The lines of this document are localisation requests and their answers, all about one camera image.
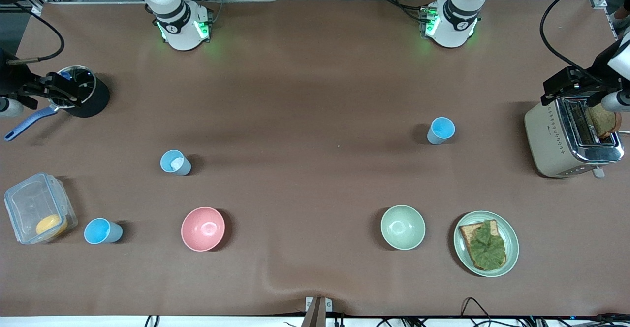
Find light blue plastic cup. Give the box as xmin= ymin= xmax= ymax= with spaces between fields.
xmin=426 ymin=117 xmax=456 ymax=145
xmin=84 ymin=218 xmax=124 ymax=245
xmin=160 ymin=149 xmax=192 ymax=176

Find beige chrome toaster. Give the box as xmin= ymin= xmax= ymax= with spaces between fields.
xmin=524 ymin=96 xmax=626 ymax=179

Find brown bread slice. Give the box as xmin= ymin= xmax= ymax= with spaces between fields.
xmin=586 ymin=103 xmax=622 ymax=139

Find clear plastic food container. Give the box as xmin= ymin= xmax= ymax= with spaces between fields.
xmin=4 ymin=172 xmax=78 ymax=245

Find yellow round food piece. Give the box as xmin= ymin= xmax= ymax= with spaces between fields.
xmin=35 ymin=214 xmax=68 ymax=237

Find pale green plate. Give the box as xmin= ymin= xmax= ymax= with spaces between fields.
xmin=453 ymin=211 xmax=520 ymax=278

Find toast slice under lettuce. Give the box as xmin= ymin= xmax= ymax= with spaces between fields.
xmin=459 ymin=220 xmax=507 ymax=271

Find green lettuce leaf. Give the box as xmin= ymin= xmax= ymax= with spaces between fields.
xmin=469 ymin=220 xmax=506 ymax=270

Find pink bowl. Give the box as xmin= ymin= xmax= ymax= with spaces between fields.
xmin=181 ymin=206 xmax=226 ymax=252

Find pale green bowl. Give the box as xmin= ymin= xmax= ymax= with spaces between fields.
xmin=380 ymin=205 xmax=426 ymax=251

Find black saucepan with blue handle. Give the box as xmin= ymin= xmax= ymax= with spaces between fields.
xmin=4 ymin=65 xmax=111 ymax=142

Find black looped cable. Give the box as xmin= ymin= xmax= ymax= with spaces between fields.
xmin=460 ymin=297 xmax=494 ymax=327

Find metal camera bracket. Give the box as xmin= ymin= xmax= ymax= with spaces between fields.
xmin=305 ymin=296 xmax=333 ymax=327

